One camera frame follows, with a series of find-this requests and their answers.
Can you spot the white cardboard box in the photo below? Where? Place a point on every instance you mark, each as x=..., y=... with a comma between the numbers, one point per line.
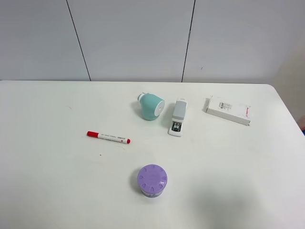
x=228, y=109

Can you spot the teal pencil sharpener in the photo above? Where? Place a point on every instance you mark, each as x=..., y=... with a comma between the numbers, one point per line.
x=151, y=106

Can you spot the grey white stapler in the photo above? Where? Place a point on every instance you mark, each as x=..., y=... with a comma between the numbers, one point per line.
x=178, y=117

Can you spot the red whiteboard marker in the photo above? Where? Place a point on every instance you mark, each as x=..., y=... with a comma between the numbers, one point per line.
x=109, y=137

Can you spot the purple round jar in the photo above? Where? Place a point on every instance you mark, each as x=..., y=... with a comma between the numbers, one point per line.
x=152, y=180

